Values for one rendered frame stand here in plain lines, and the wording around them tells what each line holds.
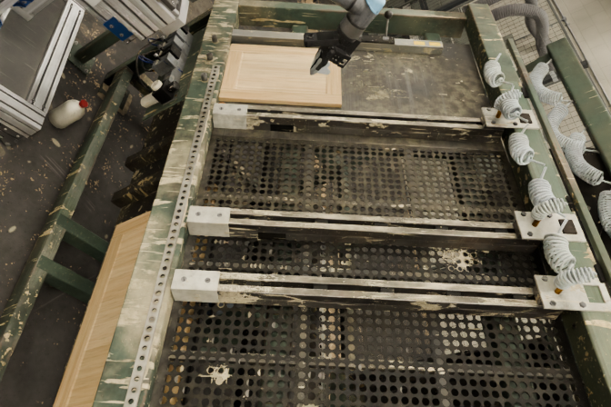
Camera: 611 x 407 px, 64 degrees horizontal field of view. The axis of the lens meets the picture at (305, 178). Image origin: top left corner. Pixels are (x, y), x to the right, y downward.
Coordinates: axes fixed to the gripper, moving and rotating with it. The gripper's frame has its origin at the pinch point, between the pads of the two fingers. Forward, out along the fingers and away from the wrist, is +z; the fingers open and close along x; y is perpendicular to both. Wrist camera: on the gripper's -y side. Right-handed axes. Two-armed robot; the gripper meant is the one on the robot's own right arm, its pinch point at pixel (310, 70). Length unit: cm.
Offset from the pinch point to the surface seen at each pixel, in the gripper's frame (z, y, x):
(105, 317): 87, -37, -64
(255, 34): 33, -7, 52
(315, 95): 20.3, 14.7, 13.0
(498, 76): -25, 68, 8
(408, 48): 3, 55, 46
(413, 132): 0.6, 44.5, -9.1
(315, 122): 15.7, 11.0, -6.5
